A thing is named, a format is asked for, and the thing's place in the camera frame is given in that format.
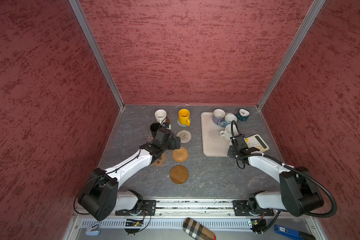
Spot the yellow mug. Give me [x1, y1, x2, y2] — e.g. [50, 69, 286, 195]
[179, 109, 190, 126]

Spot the rattan round coaster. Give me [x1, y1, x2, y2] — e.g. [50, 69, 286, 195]
[172, 147, 189, 163]

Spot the small stapler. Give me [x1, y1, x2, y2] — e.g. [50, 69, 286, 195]
[85, 223, 101, 237]

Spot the black mug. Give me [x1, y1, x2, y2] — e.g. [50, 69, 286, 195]
[150, 123, 161, 139]

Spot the white mug middle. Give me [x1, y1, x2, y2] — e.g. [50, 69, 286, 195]
[219, 124, 239, 141]

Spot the yellow calculator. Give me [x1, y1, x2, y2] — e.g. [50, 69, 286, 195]
[245, 134, 270, 153]

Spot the grey woven round coaster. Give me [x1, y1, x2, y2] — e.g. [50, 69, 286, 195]
[177, 119, 189, 127]

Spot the white mug back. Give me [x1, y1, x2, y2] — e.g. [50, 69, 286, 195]
[212, 109, 226, 125]

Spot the plaid case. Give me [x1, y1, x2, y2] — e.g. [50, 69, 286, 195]
[182, 218, 216, 240]

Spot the blue tool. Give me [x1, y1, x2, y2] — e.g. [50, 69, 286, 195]
[274, 225, 316, 240]

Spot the cork paw print coaster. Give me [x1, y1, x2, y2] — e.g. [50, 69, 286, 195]
[152, 153, 167, 167]

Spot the brown wooden round coaster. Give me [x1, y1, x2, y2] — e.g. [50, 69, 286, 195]
[170, 165, 189, 185]

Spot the pink flower coaster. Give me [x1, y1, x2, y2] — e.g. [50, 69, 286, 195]
[147, 135, 154, 143]

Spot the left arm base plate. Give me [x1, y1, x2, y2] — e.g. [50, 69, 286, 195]
[115, 200, 157, 217]

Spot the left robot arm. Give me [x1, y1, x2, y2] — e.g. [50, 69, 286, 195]
[74, 128, 181, 221]

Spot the white mug with handle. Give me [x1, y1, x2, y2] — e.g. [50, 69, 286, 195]
[155, 109, 167, 124]

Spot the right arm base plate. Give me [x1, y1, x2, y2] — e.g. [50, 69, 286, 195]
[232, 200, 275, 217]

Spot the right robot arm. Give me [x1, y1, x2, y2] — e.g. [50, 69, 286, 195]
[228, 135, 337, 218]

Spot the white blue mug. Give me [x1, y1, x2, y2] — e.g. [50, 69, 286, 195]
[219, 114, 237, 128]

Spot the beige tray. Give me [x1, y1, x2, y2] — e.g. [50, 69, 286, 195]
[200, 112, 231, 158]

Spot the teal cat mug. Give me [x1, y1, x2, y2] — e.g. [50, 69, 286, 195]
[236, 109, 250, 122]

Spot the multicolour woven round coaster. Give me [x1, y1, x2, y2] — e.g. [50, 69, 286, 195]
[177, 130, 191, 144]

